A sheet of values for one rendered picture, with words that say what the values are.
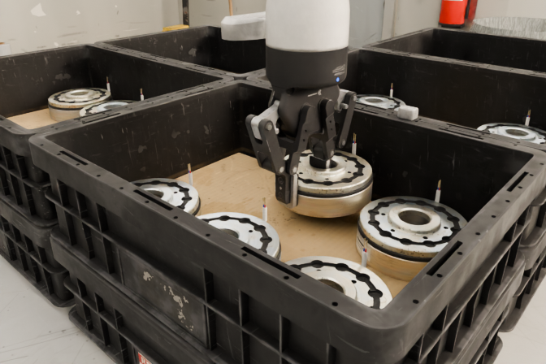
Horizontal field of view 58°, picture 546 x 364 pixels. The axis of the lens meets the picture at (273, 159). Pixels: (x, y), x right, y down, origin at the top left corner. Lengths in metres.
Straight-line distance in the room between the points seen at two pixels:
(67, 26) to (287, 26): 3.78
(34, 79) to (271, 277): 0.73
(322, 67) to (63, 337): 0.41
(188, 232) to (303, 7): 0.20
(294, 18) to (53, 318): 0.44
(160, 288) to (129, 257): 0.04
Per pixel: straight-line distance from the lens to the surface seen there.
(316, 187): 0.48
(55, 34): 4.11
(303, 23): 0.42
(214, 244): 0.31
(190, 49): 1.13
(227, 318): 0.35
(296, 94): 0.44
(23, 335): 0.64
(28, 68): 0.95
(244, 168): 0.64
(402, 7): 3.66
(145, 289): 0.43
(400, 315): 0.27
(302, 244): 0.49
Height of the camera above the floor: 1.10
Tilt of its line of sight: 24 degrees down
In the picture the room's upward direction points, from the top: straight up
